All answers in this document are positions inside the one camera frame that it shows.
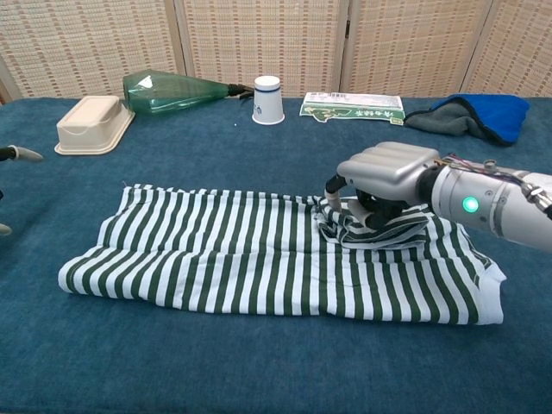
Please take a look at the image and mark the green white flat carton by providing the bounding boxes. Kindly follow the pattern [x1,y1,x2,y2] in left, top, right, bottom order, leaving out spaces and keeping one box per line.
[298,91,406,127]

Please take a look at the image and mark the blue grey cloth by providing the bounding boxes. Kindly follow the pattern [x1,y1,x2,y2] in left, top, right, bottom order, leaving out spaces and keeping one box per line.
[404,93,531,147]

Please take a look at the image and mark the woven folding screen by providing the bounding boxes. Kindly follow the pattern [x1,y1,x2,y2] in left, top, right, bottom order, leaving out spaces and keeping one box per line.
[0,0,552,107]

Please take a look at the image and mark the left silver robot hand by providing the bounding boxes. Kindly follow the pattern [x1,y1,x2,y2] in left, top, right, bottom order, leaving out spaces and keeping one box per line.
[0,145,44,236]

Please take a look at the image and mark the beige plastic lidded container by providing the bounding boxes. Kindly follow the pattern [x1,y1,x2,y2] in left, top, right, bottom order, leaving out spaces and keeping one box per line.
[53,95,136,156]

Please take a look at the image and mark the white paper cup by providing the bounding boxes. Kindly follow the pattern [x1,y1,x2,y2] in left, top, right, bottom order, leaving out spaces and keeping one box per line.
[251,75,285,126]

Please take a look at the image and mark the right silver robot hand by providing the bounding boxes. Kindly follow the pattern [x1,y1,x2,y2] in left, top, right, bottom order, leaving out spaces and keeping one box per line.
[323,141,441,229]

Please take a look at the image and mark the green plastic spray bottle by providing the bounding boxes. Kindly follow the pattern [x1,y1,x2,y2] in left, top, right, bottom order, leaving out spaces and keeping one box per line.
[122,69,255,116]

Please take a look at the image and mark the green white striped t-shirt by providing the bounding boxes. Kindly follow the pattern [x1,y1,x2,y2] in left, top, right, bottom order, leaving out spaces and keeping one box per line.
[58,183,508,325]

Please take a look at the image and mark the blue table mat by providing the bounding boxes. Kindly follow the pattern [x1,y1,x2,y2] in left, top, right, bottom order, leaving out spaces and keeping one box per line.
[0,95,552,414]

